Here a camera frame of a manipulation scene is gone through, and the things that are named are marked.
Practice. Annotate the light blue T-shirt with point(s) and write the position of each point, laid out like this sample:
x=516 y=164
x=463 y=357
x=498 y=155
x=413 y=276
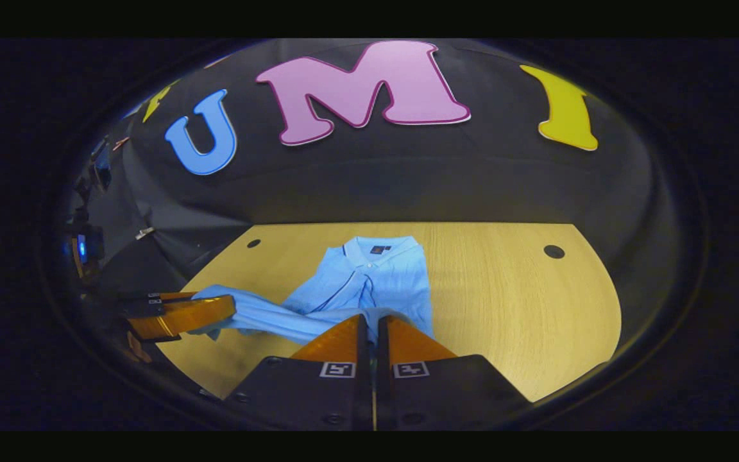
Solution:
x=382 y=276

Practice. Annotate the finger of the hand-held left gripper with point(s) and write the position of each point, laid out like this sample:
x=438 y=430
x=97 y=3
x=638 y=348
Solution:
x=145 y=305
x=183 y=319

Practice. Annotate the white backdrop clip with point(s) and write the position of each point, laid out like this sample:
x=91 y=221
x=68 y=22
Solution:
x=145 y=232

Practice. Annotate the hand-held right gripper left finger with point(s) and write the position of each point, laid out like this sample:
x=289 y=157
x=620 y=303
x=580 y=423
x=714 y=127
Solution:
x=344 y=398

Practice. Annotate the black backdrop cloth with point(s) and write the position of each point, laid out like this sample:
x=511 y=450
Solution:
x=408 y=179

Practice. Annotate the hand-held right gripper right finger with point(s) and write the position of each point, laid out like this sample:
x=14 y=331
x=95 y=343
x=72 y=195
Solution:
x=408 y=398

